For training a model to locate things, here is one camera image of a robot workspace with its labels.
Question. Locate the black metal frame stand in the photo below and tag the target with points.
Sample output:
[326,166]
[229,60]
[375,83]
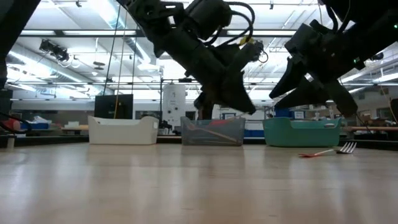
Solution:
[174,80]

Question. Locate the teal plastic bin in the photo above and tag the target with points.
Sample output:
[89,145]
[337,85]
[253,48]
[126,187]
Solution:
[301,133]

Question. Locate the blue storage box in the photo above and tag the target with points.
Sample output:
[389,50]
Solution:
[283,113]

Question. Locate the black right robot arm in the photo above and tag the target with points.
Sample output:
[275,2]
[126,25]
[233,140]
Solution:
[373,18]

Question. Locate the white plastic bin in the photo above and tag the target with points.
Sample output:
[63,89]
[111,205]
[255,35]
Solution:
[124,132]

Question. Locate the grey translucent plastic bin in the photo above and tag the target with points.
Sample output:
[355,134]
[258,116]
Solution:
[199,137]

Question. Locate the black hanging camera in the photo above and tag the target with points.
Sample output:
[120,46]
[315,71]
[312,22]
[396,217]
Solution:
[54,49]

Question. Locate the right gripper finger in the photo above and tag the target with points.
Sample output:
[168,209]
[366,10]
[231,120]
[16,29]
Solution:
[289,77]
[308,95]

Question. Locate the white cylindrical tank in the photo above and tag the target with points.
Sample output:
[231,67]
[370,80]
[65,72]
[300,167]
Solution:
[174,102]

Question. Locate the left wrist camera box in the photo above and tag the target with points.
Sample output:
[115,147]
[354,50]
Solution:
[208,15]

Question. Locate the wooden rod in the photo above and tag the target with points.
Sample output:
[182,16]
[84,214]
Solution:
[373,128]

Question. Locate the yellow tag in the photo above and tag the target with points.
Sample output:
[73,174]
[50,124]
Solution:
[246,40]

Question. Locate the blue storage crate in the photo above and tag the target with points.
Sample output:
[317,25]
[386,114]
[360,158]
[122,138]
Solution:
[34,126]

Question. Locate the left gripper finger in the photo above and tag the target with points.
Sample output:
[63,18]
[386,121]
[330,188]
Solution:
[244,93]
[230,101]

